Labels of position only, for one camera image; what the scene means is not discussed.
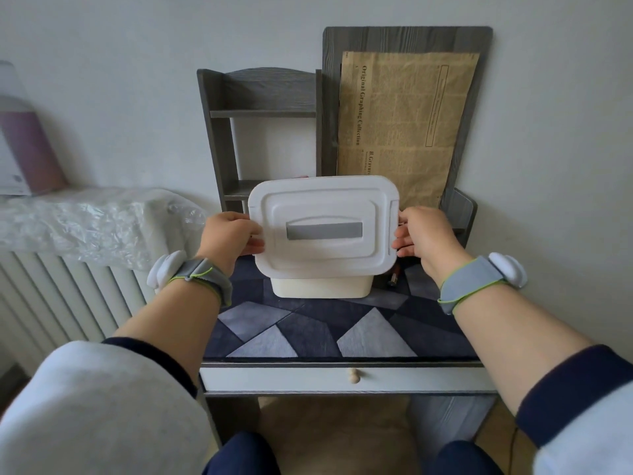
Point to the round wooden drawer knob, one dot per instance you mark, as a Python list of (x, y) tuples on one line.
[(353, 375)]

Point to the grey wristband white tracker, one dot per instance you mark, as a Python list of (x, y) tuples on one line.
[(198, 276), (474, 279)]

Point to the dark grey wooden board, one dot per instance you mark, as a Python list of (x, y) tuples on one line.
[(395, 39)]

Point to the person's left leg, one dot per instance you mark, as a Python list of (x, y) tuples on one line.
[(242, 457)]

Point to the person's leg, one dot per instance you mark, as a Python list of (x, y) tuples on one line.
[(242, 457), (465, 460)]

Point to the person's left thumb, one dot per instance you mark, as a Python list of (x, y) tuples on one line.
[(253, 246)]

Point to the person's right leg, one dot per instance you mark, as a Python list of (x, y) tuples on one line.
[(465, 460)]

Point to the person's right hand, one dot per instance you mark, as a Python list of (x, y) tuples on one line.
[(432, 242)]

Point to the grey left wristband white tracker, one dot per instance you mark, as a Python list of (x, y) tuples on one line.
[(198, 276)]

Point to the white radiator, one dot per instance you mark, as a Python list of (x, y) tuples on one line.
[(54, 301)]

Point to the grey right wristband white tracker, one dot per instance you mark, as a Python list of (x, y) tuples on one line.
[(474, 279)]

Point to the person's left hand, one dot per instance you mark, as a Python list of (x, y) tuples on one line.
[(222, 239)]

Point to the purple and white box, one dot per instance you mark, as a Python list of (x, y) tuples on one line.
[(29, 148)]

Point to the person's left forearm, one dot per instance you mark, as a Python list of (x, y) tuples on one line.
[(170, 328)]

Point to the grey wooden shelf unit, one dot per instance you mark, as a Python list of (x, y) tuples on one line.
[(220, 138)]

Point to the person's white navy sleeve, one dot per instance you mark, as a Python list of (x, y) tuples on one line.
[(94, 415), (588, 410)]

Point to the grey geometric desk mat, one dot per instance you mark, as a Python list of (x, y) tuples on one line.
[(306, 331)]

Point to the person's right white navy sleeve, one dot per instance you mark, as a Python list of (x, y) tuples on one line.
[(588, 410)]

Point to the brown newspaper print paper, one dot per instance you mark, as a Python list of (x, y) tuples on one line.
[(400, 123)]

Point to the person's left white navy sleeve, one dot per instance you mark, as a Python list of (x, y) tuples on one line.
[(94, 415)]

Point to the grey desk with white drawer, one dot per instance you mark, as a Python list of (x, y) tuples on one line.
[(232, 415)]

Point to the person's right thumb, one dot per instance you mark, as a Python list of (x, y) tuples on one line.
[(404, 243)]

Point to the clear bubble wrap sheet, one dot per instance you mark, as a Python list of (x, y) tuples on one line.
[(84, 222)]

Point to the white plastic storage box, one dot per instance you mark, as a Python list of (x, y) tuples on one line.
[(321, 287)]

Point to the person's right forearm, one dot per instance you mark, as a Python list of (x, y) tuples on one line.
[(504, 341)]

